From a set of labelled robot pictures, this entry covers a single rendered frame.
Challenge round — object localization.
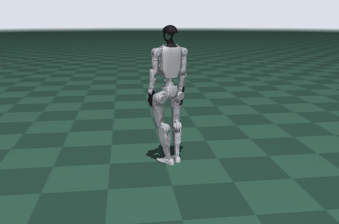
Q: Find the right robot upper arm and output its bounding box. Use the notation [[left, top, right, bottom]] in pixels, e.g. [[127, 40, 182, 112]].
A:
[[179, 47, 188, 74]]

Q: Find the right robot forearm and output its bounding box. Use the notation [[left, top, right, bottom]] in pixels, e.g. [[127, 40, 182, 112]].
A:
[[178, 73, 186, 91]]

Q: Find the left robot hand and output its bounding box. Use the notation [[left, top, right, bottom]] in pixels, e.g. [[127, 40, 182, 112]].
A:
[[148, 91, 155, 106]]

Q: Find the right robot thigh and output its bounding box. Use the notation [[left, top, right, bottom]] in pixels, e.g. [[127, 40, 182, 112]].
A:
[[171, 89, 184, 131]]

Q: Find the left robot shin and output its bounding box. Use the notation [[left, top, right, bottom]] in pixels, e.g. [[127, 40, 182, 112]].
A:
[[158, 126, 171, 159]]

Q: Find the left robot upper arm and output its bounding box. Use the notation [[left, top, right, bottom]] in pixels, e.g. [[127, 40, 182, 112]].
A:
[[151, 48, 162, 76]]

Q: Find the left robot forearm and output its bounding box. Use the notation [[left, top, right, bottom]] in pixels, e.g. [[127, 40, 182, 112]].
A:
[[148, 69, 157, 95]]

